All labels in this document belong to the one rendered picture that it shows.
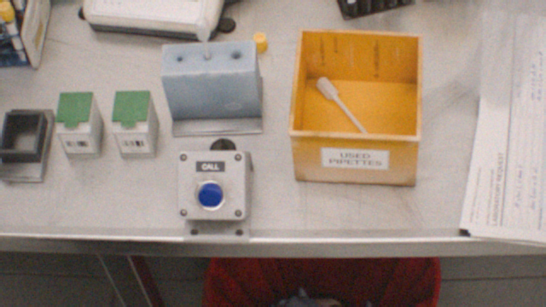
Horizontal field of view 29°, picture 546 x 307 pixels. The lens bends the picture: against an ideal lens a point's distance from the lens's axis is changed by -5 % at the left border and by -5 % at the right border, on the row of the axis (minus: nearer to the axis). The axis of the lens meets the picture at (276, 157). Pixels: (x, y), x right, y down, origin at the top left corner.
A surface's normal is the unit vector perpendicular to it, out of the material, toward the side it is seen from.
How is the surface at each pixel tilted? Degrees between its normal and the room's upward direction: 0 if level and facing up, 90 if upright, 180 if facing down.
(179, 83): 90
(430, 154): 0
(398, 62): 90
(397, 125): 0
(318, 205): 0
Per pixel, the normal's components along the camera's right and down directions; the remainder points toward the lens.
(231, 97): 0.00, 0.86
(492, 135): -0.07, -0.50
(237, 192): -0.08, 0.00
